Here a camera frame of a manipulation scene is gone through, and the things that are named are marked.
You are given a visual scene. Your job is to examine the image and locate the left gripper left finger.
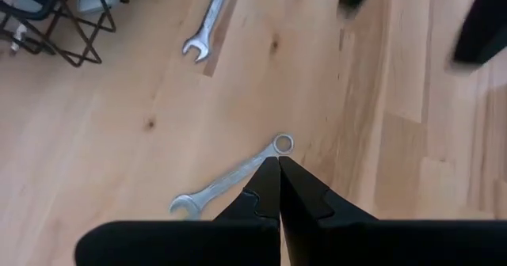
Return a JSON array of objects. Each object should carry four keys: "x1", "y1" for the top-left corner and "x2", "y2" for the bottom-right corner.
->
[{"x1": 74, "y1": 156, "x2": 282, "y2": 266}]

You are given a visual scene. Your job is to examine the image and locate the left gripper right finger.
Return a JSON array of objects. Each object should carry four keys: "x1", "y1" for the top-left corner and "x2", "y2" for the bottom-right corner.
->
[{"x1": 278, "y1": 156, "x2": 507, "y2": 266}]

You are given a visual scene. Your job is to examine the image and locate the small silver combination wrench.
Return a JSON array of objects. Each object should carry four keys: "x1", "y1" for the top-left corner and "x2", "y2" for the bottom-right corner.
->
[{"x1": 169, "y1": 133, "x2": 295, "y2": 222}]

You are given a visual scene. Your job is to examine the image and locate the black wire basket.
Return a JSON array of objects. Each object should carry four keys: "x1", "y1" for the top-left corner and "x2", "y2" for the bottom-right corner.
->
[{"x1": 0, "y1": 0, "x2": 131, "y2": 68}]

